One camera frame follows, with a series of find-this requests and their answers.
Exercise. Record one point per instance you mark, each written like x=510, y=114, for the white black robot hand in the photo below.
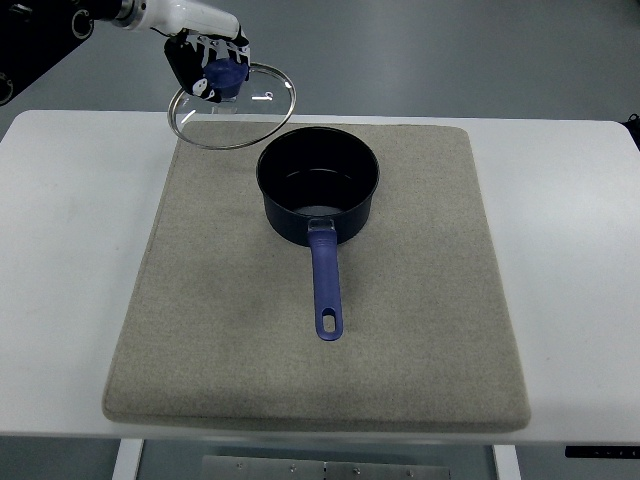
x=205, y=47

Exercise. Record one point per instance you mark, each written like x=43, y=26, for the glass lid blue knob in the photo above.
x=264, y=102

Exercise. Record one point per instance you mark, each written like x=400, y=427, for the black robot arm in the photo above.
x=36, y=35

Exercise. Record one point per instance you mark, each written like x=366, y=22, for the lower floor socket plate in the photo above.
x=224, y=109

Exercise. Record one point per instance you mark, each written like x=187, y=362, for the white table leg left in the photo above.
x=128, y=459

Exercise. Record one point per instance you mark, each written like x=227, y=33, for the white table leg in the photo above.
x=128, y=459
x=506, y=462

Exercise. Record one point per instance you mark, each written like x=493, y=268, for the black object right edge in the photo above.
x=632, y=124

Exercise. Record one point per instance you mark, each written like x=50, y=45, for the white table leg right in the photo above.
x=506, y=462

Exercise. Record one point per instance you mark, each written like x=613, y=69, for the black table control panel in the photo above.
x=602, y=452

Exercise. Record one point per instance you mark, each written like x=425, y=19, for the dark saucepan blue handle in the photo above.
x=317, y=185

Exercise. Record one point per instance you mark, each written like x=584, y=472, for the metal table base plate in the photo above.
x=229, y=467

